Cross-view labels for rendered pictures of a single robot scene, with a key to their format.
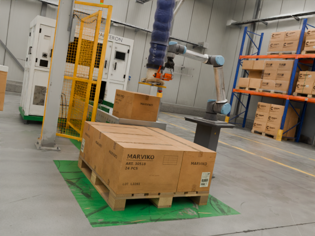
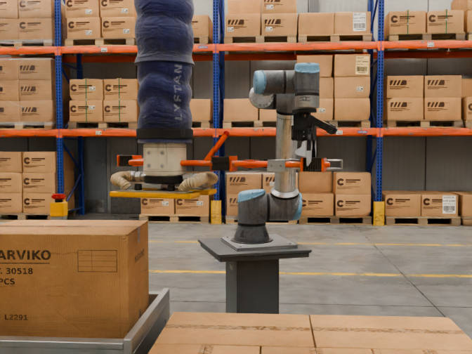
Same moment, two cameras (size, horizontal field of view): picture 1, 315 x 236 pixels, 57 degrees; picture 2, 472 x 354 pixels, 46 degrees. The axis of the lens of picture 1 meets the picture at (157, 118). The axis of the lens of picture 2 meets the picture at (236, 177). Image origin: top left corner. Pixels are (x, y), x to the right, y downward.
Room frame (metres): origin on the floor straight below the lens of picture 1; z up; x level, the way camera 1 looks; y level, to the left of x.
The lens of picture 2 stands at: (2.26, 1.81, 1.27)
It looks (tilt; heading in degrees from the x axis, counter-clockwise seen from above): 3 degrees down; 304
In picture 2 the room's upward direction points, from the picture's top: straight up
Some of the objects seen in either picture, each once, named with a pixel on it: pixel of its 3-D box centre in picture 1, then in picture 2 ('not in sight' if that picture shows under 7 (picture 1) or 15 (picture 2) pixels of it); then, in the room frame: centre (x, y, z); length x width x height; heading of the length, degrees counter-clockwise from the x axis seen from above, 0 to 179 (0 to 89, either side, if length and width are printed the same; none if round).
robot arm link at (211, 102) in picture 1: (213, 106); (253, 206); (3.85, -0.69, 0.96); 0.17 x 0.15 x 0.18; 35
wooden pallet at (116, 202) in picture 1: (138, 177); not in sight; (3.08, 0.10, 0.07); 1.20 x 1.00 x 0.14; 30
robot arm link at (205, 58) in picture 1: (192, 55); (265, 90); (3.53, -0.29, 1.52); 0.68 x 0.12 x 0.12; 125
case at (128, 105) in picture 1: (135, 106); (67, 274); (4.11, 0.34, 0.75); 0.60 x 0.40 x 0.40; 33
